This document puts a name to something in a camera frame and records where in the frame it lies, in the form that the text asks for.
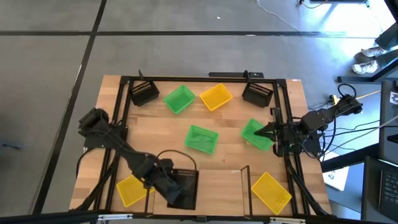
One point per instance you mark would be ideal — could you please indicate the green plastic basket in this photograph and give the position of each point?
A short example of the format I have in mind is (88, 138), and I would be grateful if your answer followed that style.
(261, 145)
(179, 99)
(201, 139)

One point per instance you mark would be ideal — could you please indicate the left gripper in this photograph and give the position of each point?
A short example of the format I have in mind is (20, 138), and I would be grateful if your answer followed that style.
(155, 169)

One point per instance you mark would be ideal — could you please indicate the black aluminium table frame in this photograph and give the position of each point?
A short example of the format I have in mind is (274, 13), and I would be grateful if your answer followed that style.
(202, 79)

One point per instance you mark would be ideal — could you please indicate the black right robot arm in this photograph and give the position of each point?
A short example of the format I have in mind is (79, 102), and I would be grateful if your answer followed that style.
(314, 119)

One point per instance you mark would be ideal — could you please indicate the white paper sheet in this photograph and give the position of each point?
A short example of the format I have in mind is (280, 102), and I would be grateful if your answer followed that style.
(335, 177)

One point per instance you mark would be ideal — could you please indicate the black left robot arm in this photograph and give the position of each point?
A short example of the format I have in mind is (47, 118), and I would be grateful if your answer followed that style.
(102, 127)

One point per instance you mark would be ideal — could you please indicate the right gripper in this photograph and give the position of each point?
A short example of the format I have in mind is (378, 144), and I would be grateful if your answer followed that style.
(289, 133)

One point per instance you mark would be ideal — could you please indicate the silver frame bracket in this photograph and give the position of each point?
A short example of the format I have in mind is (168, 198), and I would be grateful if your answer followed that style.
(286, 220)
(115, 216)

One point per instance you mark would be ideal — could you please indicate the black flat bar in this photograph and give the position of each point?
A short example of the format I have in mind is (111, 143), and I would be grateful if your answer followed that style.
(230, 74)

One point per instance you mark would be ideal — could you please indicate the person's leg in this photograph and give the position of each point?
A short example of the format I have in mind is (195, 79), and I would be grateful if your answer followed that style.
(388, 37)
(388, 59)

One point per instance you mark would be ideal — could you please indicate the yellow plastic basket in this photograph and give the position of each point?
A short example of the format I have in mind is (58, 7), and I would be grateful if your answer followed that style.
(271, 193)
(216, 97)
(130, 191)

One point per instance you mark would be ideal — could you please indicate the grey computer case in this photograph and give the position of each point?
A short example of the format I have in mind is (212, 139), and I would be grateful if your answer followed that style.
(388, 130)

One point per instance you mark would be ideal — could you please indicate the yellow connector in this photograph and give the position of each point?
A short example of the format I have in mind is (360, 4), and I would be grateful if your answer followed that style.
(334, 99)

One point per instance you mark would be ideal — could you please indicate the black desk crossbar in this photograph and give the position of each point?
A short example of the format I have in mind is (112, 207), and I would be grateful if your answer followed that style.
(348, 160)

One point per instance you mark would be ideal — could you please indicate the black plastic basket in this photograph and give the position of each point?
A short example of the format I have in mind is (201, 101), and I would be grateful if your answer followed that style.
(191, 186)
(256, 96)
(146, 95)

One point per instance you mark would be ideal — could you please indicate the black desk leg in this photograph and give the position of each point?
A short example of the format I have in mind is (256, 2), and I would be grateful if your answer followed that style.
(357, 78)

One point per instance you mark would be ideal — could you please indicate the dark laptop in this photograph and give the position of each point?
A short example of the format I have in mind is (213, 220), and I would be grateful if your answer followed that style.
(382, 193)

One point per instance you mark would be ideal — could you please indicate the person's foot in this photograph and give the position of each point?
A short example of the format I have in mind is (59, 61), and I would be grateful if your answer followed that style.
(365, 67)
(371, 51)

